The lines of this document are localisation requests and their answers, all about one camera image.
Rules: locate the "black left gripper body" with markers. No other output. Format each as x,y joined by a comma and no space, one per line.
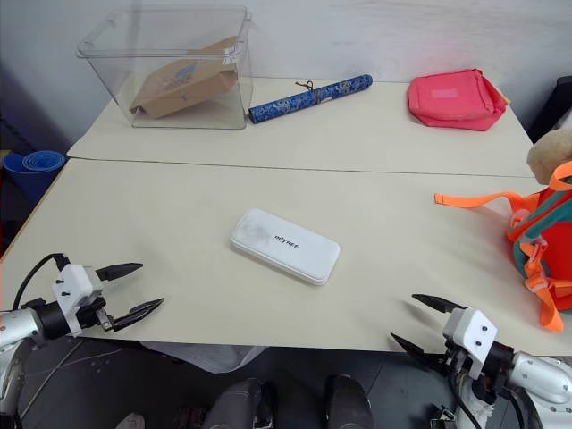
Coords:
91,315

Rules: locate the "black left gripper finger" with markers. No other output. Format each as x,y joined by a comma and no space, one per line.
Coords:
118,270
136,313

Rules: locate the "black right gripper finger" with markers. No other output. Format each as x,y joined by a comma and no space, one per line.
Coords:
418,350
440,303

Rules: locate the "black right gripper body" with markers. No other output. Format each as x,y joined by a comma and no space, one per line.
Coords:
453,359

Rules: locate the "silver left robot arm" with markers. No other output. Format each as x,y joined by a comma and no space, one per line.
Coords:
20,324

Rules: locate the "orange backpack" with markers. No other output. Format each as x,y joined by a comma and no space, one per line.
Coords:
552,219

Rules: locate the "white rectangular case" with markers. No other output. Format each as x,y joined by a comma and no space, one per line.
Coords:
283,246

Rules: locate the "white plastic bag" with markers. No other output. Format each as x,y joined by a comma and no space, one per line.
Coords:
210,355

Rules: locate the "dark rounded shape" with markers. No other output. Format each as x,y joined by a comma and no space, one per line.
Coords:
348,402
237,404

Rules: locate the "blue rolled foam mat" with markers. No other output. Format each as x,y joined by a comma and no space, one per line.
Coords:
38,167

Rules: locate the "beige plush toy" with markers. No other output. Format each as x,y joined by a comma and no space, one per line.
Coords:
547,154

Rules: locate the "brown cardboard box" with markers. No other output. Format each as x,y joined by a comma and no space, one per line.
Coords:
183,89

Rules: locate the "pink fabric pouch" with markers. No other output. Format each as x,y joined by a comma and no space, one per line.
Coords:
451,100

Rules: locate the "clear plastic bin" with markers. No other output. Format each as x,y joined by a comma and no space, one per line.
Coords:
134,58

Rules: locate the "black object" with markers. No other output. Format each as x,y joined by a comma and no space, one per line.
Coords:
556,107

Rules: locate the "blue patterned rolled scroll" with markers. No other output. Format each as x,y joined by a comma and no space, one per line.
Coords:
308,98

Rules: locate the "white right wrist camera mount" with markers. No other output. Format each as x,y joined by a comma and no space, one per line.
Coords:
471,330

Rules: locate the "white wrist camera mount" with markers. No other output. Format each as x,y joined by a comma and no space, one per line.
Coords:
73,281
471,330

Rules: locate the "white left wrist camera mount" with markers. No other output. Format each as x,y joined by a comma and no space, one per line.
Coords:
73,281

